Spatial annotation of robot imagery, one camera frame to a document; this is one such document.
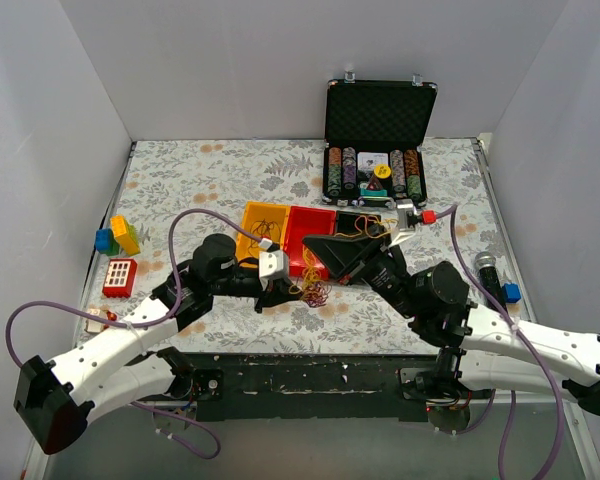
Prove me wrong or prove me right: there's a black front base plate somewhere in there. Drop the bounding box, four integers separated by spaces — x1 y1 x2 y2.
134 352 494 424

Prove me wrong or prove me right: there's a black plastic bin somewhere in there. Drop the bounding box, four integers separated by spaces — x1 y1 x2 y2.
333 210 382 234

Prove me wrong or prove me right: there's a red plastic bin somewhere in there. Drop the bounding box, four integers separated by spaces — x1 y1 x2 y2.
283 206 336 277

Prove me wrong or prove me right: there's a red white toy brick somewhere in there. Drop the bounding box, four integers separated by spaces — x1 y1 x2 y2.
102 258 137 298

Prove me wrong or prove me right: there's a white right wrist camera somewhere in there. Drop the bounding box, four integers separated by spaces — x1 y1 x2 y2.
389 199 437 248

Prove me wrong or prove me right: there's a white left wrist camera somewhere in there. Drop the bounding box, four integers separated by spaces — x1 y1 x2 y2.
258 238 289 290

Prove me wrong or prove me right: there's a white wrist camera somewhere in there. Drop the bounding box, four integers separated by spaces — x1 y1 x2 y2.
389 199 437 248
258 238 289 290

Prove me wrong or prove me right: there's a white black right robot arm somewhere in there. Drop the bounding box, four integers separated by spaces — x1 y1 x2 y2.
302 234 600 416

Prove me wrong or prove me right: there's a floral patterned table mat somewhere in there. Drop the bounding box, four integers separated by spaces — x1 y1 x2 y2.
83 139 521 354

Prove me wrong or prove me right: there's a black handheld microphone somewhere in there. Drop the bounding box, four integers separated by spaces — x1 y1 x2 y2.
474 251 506 310

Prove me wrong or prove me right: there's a white playing card deck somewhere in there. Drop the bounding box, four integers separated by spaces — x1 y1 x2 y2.
357 152 389 173

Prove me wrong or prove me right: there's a black poker chip case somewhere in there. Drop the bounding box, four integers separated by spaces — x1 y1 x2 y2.
322 72 438 208

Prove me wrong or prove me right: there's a coloured cable bundle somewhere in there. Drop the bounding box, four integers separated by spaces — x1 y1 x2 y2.
288 249 339 309

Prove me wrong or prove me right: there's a small blue toy brick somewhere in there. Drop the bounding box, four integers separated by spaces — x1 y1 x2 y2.
502 283 521 304

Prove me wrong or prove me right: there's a yellow plastic bin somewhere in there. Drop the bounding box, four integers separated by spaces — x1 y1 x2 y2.
236 201 291 260

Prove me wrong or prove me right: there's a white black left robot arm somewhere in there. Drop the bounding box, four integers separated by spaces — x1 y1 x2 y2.
14 234 299 455

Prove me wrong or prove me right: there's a small white red toy block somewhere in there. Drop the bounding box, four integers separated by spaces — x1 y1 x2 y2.
85 307 119 334

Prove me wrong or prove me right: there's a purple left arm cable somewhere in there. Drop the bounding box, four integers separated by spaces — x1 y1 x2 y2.
5 208 274 460

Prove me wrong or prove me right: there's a yellow round dealer chip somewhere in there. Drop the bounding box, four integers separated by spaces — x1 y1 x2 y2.
373 164 392 180

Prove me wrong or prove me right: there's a yellow striped cable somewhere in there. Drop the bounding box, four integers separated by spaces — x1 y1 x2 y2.
335 214 399 241

